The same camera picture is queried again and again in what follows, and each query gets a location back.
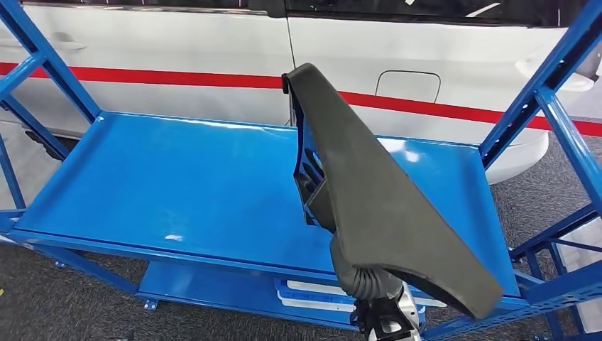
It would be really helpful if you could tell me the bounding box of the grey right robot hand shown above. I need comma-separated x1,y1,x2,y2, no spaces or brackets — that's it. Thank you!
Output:
329,234,361,284

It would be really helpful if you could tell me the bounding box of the large white plastic crate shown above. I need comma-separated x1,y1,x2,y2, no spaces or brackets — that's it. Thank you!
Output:
559,221,602,330

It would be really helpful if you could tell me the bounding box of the blue plastic crate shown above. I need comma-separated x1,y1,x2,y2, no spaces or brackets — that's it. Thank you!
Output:
274,278,359,307

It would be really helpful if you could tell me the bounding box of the black plastic bracket part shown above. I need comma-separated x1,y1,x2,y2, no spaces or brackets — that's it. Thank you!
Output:
281,62,504,321

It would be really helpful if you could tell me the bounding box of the red barrier belt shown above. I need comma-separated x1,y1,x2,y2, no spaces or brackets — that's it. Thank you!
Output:
0,62,285,90
339,90,602,139

